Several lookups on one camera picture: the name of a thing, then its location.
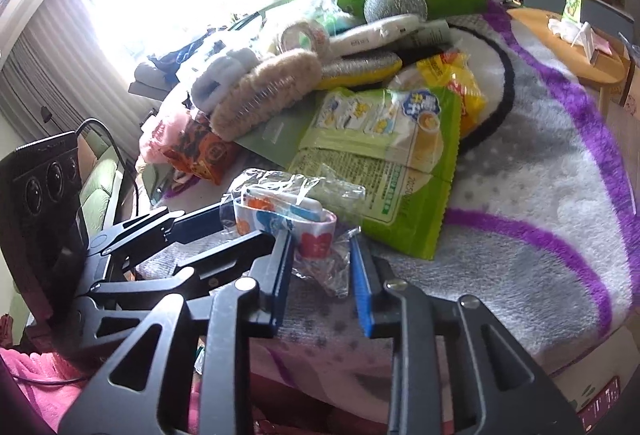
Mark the green flat paper sleeve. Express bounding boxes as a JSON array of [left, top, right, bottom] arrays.
[[235, 108, 321, 166]]

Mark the wrapped pale tape roll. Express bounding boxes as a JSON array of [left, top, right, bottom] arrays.
[[272, 15, 333, 61]]

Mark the patterned tape roll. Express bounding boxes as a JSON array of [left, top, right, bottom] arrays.
[[227, 168, 368, 298]]

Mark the yellow silver scouring sponge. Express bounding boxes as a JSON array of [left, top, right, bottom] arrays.
[[320, 50, 403, 91]]

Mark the white tube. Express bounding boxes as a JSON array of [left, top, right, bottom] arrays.
[[417, 19, 451, 47]]

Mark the green sofa cushion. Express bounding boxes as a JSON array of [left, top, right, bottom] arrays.
[[80, 155, 125, 236]]

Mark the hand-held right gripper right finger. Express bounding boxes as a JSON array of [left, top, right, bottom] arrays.
[[350, 235, 583, 435]]

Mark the pink plastic bag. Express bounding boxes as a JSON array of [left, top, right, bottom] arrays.
[[137, 108, 191, 163]]

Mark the round wooden table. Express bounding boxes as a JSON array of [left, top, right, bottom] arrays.
[[507, 6, 632, 121]]

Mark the green printed packet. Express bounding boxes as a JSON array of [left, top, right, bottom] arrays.
[[287, 88, 463, 261]]

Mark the pink fleece clothing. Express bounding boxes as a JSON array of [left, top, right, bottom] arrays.
[[0, 315, 101, 435]]

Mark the beige fluffy slipper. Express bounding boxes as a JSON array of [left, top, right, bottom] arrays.
[[210, 50, 323, 138]]

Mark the clear bag with green item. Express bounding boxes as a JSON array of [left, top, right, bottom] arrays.
[[295, 0, 361, 28]]

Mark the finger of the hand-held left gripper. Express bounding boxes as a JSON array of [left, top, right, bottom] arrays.
[[75, 231, 281, 316], [87, 205, 236, 266]]

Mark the grey sofa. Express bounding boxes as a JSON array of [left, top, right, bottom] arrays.
[[127, 60, 196, 98]]

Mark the brown curtain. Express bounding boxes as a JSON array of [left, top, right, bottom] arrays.
[[0, 0, 151, 166]]

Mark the yellow snack bag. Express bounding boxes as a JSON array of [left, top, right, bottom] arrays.
[[415, 50, 488, 138]]

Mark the grey fluffy slipper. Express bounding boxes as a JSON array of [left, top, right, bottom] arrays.
[[190, 48, 273, 113]]

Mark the cardboard box red label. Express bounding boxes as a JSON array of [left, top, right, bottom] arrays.
[[550, 325, 640, 431]]

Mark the orange snack bag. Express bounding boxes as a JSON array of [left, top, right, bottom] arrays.
[[162, 122, 236, 186]]

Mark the white wet wipes pack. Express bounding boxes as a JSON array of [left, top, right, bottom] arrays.
[[327, 12, 421, 56]]

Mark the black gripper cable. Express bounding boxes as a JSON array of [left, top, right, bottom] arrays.
[[75, 118, 146, 216]]

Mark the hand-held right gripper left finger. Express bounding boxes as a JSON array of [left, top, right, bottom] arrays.
[[59, 231, 296, 435]]

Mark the steel wool scrubber ball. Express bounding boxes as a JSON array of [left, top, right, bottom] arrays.
[[363, 0, 429, 23]]

